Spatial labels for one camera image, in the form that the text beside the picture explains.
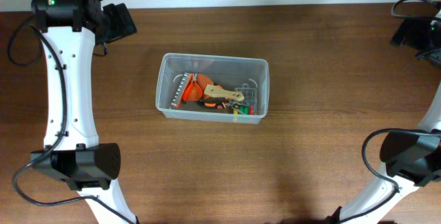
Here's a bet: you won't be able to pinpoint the small red-handled cutting pliers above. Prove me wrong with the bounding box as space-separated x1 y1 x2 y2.
182 74 203 102

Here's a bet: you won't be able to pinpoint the orange socket bit rail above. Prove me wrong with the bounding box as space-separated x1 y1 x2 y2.
171 72 193 108

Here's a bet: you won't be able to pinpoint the orange scraper with wooden handle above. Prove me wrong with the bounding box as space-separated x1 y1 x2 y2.
194 74 245 101

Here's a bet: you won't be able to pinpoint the orange-handled needle-nose pliers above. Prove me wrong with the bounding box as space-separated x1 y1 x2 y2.
197 101 253 115

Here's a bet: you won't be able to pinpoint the clear screwdriver bit case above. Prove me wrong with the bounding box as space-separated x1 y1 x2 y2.
232 83 258 115

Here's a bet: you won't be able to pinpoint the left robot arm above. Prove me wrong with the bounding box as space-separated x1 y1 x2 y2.
31 0 138 223

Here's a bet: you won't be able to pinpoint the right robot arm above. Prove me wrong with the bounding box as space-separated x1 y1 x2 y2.
325 15 440 223

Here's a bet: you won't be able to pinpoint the clear plastic container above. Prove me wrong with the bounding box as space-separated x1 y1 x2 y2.
156 53 270 124

